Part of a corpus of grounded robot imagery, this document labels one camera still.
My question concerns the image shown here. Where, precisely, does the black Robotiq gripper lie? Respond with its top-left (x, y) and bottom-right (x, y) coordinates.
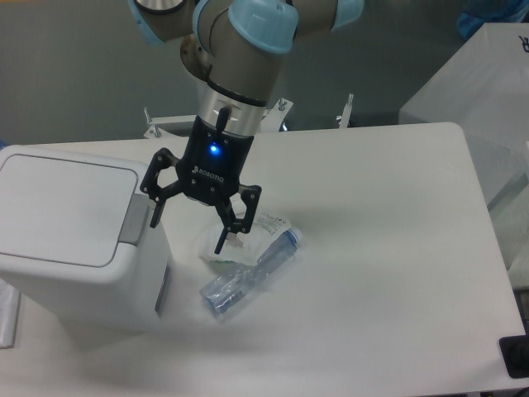
top-left (140, 115), bottom-right (263, 255)

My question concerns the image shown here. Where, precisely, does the white push-lid trash can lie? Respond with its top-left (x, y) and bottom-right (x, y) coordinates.
top-left (1, 145), bottom-right (171, 332)

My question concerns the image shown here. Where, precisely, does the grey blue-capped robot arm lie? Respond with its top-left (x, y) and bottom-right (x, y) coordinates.
top-left (129, 1), bottom-right (365, 237)

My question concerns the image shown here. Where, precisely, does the crumpled white plastic wrapper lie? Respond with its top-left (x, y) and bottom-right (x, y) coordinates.
top-left (198, 210), bottom-right (292, 265)

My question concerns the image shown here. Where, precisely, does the crushed clear plastic bottle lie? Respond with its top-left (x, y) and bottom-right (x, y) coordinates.
top-left (200, 227), bottom-right (303, 318)

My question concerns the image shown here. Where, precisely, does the blue shoe cover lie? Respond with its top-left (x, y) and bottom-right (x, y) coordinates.
top-left (456, 1), bottom-right (528, 41)

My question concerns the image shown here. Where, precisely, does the black device at edge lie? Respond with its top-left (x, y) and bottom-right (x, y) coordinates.
top-left (499, 335), bottom-right (528, 379)

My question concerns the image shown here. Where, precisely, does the white metal base bracket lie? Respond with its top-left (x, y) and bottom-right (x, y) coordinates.
top-left (142, 93), bottom-right (355, 140)

